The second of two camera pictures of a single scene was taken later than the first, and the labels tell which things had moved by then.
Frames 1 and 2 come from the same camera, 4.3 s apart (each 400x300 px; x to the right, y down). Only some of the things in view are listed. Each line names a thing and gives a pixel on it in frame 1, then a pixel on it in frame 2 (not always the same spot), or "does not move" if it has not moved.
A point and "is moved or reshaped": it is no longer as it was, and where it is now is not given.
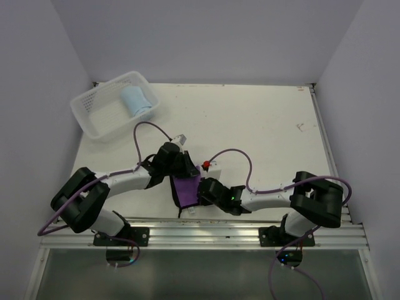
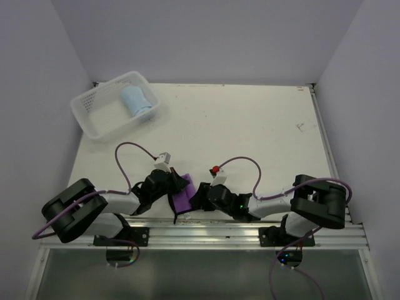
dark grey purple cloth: x=186 y=190 is moved or reshaped
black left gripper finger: x=190 y=169 -> x=175 y=182
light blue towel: x=134 y=100 does not move
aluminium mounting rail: x=212 y=235 does not move
